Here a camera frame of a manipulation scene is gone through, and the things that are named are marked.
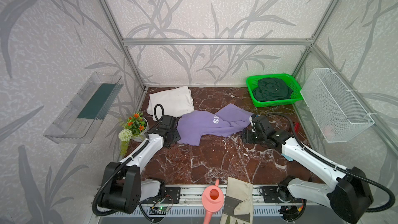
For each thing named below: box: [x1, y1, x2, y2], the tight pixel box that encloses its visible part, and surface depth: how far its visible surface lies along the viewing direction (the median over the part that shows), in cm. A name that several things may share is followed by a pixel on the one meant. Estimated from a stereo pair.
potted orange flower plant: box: [118, 112, 150, 157], surface depth 84 cm
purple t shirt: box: [176, 103, 254, 146], surface depth 98 cm
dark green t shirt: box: [252, 77, 294, 102], surface depth 114 cm
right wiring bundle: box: [278, 199, 307, 222], surface depth 71 cm
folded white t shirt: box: [146, 85, 195, 121], surface depth 111 cm
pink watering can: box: [201, 178, 225, 224], surface depth 64 cm
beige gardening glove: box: [219, 176, 254, 224], surface depth 72 cm
